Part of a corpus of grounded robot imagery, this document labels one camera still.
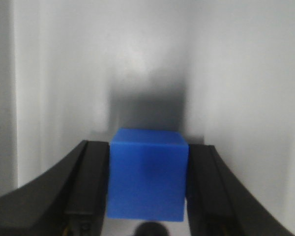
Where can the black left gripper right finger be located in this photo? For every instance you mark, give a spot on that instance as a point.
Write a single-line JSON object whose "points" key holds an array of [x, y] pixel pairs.
{"points": [[218, 204]]}

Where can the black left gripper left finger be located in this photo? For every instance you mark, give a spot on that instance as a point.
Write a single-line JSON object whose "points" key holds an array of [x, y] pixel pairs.
{"points": [[69, 199]]}

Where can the blue cube block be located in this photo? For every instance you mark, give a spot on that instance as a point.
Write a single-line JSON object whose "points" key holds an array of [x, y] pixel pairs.
{"points": [[147, 175]]}

